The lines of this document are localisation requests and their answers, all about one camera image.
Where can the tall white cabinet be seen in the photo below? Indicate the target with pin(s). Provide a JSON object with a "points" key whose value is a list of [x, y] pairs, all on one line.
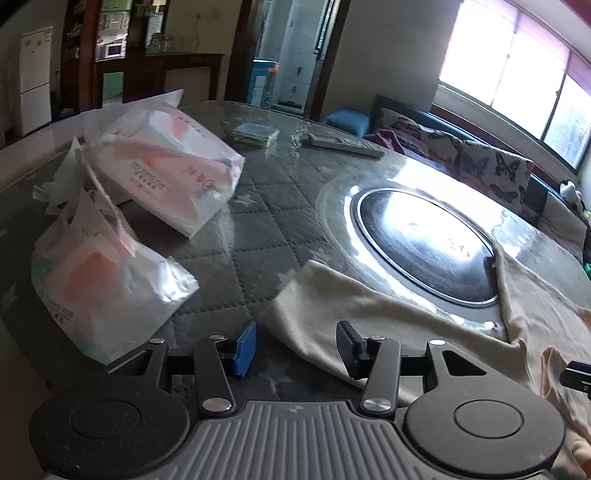
{"points": [[295, 55]]}

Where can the black round hotplate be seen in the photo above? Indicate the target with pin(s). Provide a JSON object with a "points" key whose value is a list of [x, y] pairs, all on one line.
{"points": [[415, 244]]}

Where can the small white pink tissue bag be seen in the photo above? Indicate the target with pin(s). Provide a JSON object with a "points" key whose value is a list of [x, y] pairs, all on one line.
{"points": [[101, 286]]}

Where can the square butterfly print pillow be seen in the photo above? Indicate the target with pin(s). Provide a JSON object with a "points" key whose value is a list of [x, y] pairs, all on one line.
{"points": [[498, 170]]}

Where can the purple cloth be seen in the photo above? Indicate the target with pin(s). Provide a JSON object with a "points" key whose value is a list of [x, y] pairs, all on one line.
{"points": [[385, 141]]}

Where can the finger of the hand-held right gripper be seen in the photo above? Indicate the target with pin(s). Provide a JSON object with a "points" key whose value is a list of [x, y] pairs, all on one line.
{"points": [[577, 373]]}

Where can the blue sofa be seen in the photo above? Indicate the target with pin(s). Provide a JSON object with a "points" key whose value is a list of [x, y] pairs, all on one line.
{"points": [[346, 120]]}

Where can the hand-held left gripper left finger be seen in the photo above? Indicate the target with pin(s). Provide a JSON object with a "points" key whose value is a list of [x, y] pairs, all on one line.
{"points": [[244, 346]]}

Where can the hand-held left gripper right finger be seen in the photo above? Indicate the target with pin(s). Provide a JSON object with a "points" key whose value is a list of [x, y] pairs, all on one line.
{"points": [[346, 344]]}

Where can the dark wooden cabinet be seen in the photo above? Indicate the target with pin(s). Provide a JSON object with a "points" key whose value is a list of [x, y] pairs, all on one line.
{"points": [[138, 64]]}

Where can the grey pillow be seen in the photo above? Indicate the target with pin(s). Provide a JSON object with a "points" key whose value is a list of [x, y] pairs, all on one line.
{"points": [[563, 221]]}

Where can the black and white plush toy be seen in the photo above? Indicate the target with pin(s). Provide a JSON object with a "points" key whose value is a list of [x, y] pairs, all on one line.
{"points": [[570, 190]]}

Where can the grey remote control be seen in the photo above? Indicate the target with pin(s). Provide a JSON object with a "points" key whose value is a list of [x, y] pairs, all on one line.
{"points": [[346, 144]]}

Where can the small green box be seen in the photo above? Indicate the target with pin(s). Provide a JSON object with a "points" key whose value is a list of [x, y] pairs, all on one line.
{"points": [[256, 134]]}

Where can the white microwave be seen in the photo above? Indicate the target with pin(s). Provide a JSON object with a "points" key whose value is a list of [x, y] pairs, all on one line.
{"points": [[113, 50]]}

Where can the long butterfly print pillow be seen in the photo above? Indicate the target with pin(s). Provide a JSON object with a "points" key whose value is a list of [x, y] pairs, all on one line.
{"points": [[415, 134]]}

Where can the white fridge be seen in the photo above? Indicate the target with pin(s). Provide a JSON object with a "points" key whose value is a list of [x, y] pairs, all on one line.
{"points": [[34, 83]]}

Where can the window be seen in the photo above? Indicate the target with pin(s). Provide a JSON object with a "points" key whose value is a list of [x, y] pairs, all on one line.
{"points": [[521, 69]]}

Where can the cream garment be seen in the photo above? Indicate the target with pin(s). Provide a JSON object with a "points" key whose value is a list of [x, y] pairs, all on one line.
{"points": [[369, 304]]}

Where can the large white pink tissue bag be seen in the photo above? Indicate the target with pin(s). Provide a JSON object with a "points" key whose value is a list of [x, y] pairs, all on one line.
{"points": [[175, 184]]}

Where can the blue toy rack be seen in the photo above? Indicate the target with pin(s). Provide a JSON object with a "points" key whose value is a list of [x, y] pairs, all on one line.
{"points": [[261, 87]]}

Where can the crumpled white plastic wrapper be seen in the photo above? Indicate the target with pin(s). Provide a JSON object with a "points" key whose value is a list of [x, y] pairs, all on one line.
{"points": [[67, 184]]}

